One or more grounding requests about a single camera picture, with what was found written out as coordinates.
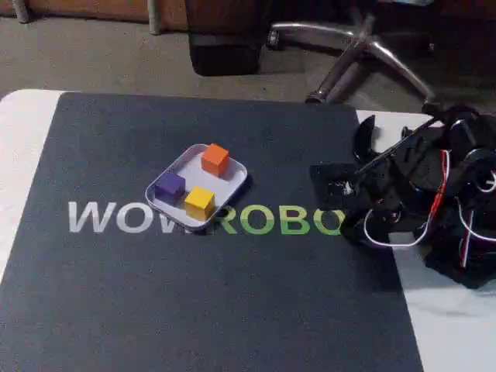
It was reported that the yellow cube block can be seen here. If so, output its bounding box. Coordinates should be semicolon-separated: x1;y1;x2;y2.
184;185;216;222

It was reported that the white shallow tray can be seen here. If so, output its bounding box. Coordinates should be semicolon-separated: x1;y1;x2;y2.
145;143;250;233

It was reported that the black table clamp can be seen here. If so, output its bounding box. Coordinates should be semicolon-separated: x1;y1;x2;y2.
351;115;419;164

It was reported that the orange cube block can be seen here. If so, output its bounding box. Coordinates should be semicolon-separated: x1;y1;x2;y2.
201;143;230;177

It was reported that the chrome office chair base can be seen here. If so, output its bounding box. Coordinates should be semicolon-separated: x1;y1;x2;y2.
267;0;446;117

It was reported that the purple cube block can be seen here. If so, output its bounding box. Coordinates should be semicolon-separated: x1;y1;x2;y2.
154;173;186;205

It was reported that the dark brown furniture block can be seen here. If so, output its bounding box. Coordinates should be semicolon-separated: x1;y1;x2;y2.
184;0;268;77

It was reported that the dark mat with WOWROBO print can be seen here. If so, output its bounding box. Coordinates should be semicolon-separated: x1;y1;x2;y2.
0;91;425;372

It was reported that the grey metal leg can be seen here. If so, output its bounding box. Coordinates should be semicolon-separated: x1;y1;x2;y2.
148;0;163;35
14;0;32;23

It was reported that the thin black cable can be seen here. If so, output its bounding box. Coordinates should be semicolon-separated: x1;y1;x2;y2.
355;118;445;175

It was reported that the white cable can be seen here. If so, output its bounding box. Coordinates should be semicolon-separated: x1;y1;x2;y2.
363;149;496;249

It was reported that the red cable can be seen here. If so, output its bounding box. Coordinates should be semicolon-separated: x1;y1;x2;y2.
429;149;476;268

